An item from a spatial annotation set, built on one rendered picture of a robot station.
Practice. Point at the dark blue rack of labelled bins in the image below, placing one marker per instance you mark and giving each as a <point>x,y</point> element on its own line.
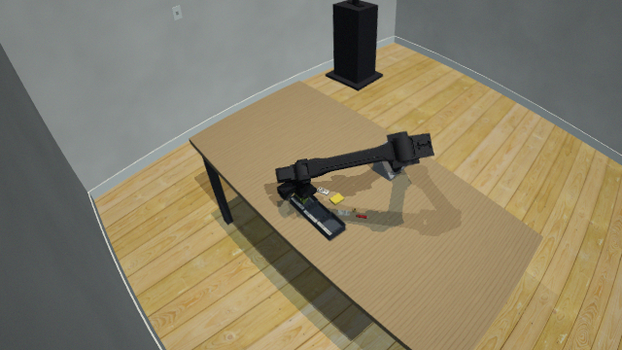
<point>313,210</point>

